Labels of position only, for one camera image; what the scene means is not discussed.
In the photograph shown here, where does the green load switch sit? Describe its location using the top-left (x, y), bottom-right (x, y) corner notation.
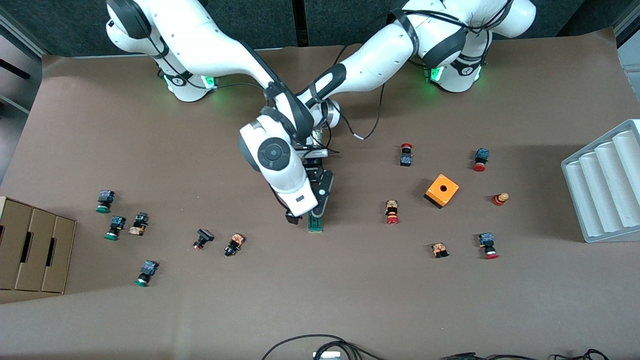
top-left (306, 209), bottom-right (325, 234)

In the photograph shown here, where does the brown paper table cover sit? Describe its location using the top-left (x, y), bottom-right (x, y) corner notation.
top-left (0, 27), bottom-right (640, 360)

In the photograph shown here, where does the black square button red block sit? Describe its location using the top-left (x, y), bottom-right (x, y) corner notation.
top-left (192, 228), bottom-right (215, 251)

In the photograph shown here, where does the green mushroom button blue block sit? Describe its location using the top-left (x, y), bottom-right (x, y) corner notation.
top-left (134, 259), bottom-right (160, 288)
top-left (95, 189), bottom-right (116, 214)
top-left (104, 215), bottom-right (127, 241)

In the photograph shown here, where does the brown cardboard box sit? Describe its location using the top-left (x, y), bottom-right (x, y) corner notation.
top-left (0, 196), bottom-right (77, 294)

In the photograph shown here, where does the grey slotted tray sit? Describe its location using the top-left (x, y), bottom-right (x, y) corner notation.
top-left (560, 119), bottom-right (640, 244)

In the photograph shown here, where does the grey cabinet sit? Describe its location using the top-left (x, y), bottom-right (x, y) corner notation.
top-left (0, 10), bottom-right (48, 183)

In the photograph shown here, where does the grey equipment box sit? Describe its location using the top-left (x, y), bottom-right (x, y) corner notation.
top-left (614, 10), bottom-right (640, 83)

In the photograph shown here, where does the black cable white connector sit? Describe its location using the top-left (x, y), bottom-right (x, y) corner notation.
top-left (334, 10), bottom-right (418, 141)

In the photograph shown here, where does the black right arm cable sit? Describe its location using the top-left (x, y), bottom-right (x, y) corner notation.
top-left (202, 79), bottom-right (271, 92)

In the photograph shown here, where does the black cable loop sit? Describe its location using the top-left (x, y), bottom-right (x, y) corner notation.
top-left (261, 334), bottom-right (351, 360)

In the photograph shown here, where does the orange button enclosure box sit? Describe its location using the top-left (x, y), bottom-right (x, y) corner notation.
top-left (424, 173), bottom-right (460, 210)

